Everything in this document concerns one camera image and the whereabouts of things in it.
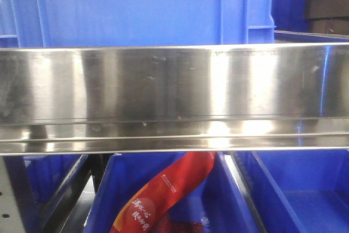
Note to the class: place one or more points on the red snack bag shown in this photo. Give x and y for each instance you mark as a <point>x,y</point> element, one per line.
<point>150,203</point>

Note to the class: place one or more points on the stainless steel shelf rack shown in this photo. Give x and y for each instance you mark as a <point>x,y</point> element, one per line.
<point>289,96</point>

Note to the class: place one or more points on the blue bin lower left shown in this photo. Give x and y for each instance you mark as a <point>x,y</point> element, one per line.
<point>50,176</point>

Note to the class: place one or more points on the blue bin lower right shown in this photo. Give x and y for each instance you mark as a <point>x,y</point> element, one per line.
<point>298,191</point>

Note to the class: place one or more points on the large blue target bin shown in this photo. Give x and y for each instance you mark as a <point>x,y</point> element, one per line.
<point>63,23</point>

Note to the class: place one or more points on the dark blue bin upper right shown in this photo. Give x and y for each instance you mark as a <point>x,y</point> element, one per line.
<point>288,15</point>

